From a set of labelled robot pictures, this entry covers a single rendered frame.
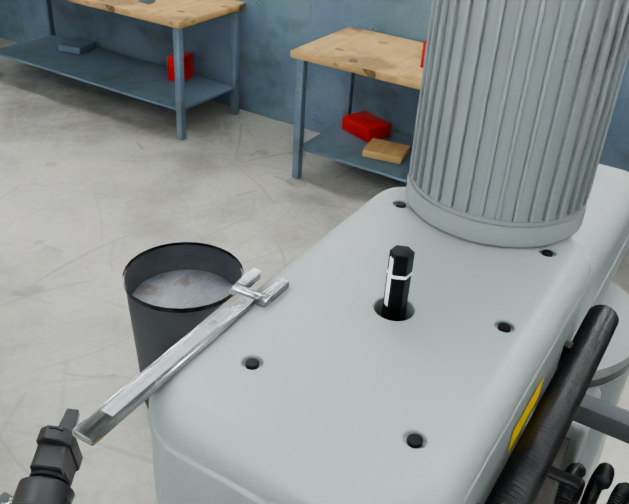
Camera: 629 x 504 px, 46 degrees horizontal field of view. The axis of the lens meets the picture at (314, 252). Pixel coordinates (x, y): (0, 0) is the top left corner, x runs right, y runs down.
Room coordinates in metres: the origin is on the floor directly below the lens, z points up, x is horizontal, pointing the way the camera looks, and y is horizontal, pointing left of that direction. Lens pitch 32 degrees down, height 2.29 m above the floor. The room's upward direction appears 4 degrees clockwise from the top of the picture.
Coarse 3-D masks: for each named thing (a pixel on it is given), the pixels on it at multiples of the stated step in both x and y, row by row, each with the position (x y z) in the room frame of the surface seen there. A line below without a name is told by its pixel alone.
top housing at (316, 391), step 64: (384, 192) 0.78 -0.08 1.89; (320, 256) 0.63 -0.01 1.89; (384, 256) 0.64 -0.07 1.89; (448, 256) 0.65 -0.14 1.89; (512, 256) 0.66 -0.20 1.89; (576, 256) 0.67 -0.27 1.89; (256, 320) 0.52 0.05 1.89; (320, 320) 0.53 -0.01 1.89; (384, 320) 0.53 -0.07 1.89; (448, 320) 0.54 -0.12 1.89; (512, 320) 0.54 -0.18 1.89; (576, 320) 0.66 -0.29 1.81; (192, 384) 0.43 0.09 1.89; (256, 384) 0.44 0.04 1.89; (320, 384) 0.44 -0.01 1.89; (384, 384) 0.45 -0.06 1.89; (448, 384) 0.45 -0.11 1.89; (512, 384) 0.47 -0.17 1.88; (192, 448) 0.39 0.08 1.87; (256, 448) 0.38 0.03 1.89; (320, 448) 0.38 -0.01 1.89; (384, 448) 0.38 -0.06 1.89; (448, 448) 0.39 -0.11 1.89; (512, 448) 0.50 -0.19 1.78
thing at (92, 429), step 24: (240, 288) 0.56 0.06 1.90; (216, 312) 0.52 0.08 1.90; (240, 312) 0.52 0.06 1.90; (192, 336) 0.48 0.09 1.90; (216, 336) 0.49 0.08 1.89; (168, 360) 0.45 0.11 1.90; (144, 384) 0.42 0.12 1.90; (120, 408) 0.40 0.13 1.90; (72, 432) 0.37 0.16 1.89; (96, 432) 0.37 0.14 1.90
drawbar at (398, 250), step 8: (392, 248) 0.55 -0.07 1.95; (400, 248) 0.56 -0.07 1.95; (408, 248) 0.56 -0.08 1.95; (392, 256) 0.55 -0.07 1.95; (400, 256) 0.54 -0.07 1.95; (408, 256) 0.54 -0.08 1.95; (400, 264) 0.54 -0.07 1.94; (408, 264) 0.54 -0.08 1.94; (392, 272) 0.54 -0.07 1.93; (400, 272) 0.54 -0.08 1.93; (408, 272) 0.54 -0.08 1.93; (392, 280) 0.54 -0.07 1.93; (400, 280) 0.54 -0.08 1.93; (408, 280) 0.55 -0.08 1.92; (392, 288) 0.54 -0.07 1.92; (400, 288) 0.54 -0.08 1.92; (408, 288) 0.55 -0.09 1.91; (384, 296) 0.55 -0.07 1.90; (392, 296) 0.54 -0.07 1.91; (400, 296) 0.54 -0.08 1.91; (384, 304) 0.55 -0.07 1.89; (392, 304) 0.54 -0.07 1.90; (400, 304) 0.54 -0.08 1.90; (384, 312) 0.55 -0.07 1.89; (392, 312) 0.54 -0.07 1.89; (400, 312) 0.54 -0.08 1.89; (392, 320) 0.54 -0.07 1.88; (400, 320) 0.54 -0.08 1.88
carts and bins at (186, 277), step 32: (160, 256) 2.63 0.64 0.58; (192, 256) 2.67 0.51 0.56; (224, 256) 2.63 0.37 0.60; (128, 288) 2.44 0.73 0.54; (160, 288) 2.51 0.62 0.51; (192, 288) 2.52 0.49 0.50; (224, 288) 2.54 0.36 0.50; (160, 320) 2.23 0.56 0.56; (192, 320) 2.23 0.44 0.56; (160, 352) 2.24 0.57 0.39
